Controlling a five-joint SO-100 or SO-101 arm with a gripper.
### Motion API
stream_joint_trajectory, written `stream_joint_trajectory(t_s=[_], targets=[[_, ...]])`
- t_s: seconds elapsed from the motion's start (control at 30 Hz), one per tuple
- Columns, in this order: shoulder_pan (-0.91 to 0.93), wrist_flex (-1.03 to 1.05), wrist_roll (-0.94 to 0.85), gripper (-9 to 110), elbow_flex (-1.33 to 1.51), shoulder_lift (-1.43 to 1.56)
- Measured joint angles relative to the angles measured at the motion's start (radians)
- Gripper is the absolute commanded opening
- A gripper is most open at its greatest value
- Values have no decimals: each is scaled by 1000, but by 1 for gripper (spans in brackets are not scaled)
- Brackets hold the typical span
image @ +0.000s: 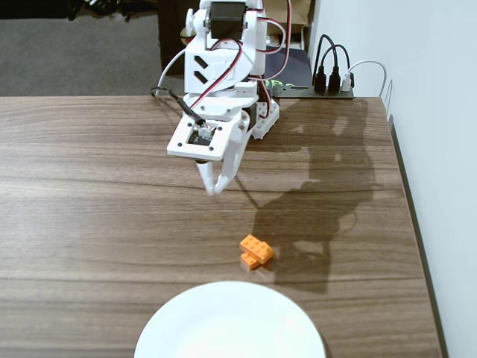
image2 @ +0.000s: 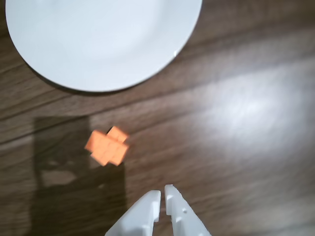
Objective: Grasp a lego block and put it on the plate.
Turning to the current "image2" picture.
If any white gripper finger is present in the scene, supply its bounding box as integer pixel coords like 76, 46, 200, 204
104, 190, 161, 236
164, 184, 211, 236

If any plain orange lego block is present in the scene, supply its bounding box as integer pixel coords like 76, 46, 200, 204
84, 130, 129, 165

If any orange lego block black print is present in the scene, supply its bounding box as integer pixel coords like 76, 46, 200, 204
89, 126, 130, 167

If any white round plate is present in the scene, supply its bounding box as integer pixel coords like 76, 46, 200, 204
4, 0, 204, 93

